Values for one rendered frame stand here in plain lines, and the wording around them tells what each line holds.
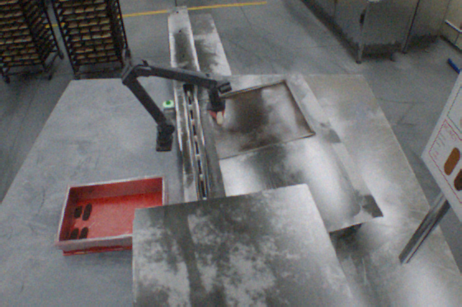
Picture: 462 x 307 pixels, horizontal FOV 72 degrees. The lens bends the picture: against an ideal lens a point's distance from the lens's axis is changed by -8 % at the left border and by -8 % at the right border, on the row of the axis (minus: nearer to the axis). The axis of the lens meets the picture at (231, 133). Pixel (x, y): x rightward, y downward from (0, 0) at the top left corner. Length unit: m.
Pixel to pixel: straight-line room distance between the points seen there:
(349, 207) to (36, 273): 1.32
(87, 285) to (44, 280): 0.19
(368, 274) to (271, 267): 0.68
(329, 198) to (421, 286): 0.51
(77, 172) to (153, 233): 1.01
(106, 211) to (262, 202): 0.88
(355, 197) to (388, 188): 0.34
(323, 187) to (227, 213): 0.65
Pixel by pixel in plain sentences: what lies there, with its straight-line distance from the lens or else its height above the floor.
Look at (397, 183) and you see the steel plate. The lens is 1.86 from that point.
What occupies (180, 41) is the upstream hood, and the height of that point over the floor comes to 0.92.
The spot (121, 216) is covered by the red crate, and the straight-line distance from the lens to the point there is 1.65.
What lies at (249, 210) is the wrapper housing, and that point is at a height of 1.30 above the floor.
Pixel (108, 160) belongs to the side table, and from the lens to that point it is 1.92.
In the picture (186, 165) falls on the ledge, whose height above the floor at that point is 0.86.
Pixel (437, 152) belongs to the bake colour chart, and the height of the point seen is 1.36.
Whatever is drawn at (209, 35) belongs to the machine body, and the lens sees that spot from 2.99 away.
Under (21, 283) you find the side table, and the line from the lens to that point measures 1.66.
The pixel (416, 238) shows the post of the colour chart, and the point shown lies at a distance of 1.46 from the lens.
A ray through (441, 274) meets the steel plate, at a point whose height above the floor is 0.82.
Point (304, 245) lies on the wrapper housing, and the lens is 0.96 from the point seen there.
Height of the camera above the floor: 2.12
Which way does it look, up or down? 42 degrees down
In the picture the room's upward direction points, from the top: 1 degrees counter-clockwise
